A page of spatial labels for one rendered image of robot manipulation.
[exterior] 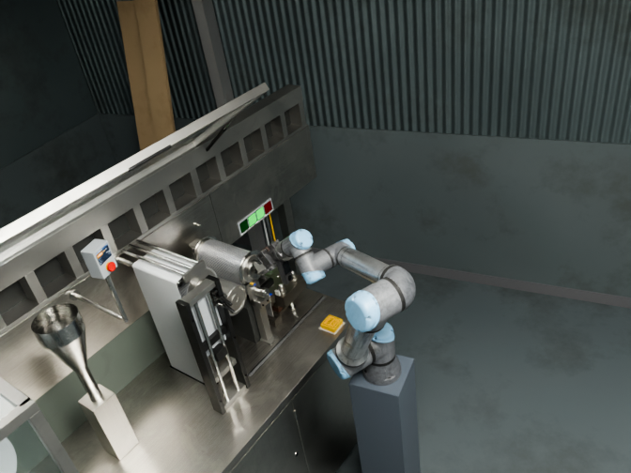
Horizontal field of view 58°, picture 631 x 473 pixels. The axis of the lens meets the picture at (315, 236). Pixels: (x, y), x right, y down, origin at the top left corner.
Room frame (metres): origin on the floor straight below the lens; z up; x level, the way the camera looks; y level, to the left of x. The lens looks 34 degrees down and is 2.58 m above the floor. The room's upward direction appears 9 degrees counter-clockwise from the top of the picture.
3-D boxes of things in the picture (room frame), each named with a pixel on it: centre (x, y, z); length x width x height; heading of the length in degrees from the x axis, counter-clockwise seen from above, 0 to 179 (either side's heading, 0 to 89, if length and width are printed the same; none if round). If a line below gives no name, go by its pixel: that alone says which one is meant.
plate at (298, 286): (2.09, 0.28, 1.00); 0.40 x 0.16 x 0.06; 50
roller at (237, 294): (1.84, 0.44, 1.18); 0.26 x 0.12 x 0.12; 50
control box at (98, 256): (1.45, 0.65, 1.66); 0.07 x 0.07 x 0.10; 64
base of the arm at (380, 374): (1.52, -0.17, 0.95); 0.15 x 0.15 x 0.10
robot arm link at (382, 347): (1.52, -0.16, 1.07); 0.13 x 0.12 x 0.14; 118
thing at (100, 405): (1.37, 0.82, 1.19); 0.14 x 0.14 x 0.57
